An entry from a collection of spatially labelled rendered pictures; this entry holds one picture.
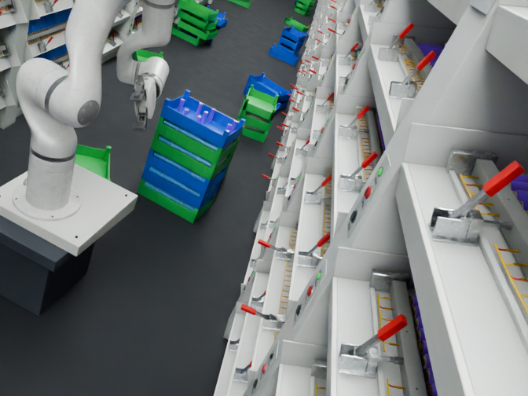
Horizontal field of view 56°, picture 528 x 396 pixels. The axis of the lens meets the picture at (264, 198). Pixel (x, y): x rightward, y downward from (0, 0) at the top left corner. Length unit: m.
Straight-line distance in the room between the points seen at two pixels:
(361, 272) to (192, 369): 1.07
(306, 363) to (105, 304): 1.08
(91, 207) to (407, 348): 1.21
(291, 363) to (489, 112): 0.47
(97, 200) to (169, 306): 0.47
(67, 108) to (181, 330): 0.85
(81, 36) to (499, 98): 1.01
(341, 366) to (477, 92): 0.34
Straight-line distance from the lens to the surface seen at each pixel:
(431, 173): 0.61
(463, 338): 0.38
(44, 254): 1.51
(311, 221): 1.18
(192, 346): 1.76
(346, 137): 1.18
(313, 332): 0.78
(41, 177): 1.51
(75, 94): 1.33
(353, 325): 0.64
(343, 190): 0.93
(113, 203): 1.66
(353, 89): 1.32
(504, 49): 0.54
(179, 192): 2.22
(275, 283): 1.27
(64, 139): 1.45
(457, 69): 0.60
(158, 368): 1.67
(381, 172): 0.68
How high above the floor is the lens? 1.30
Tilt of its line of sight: 29 degrees down
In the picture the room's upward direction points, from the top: 25 degrees clockwise
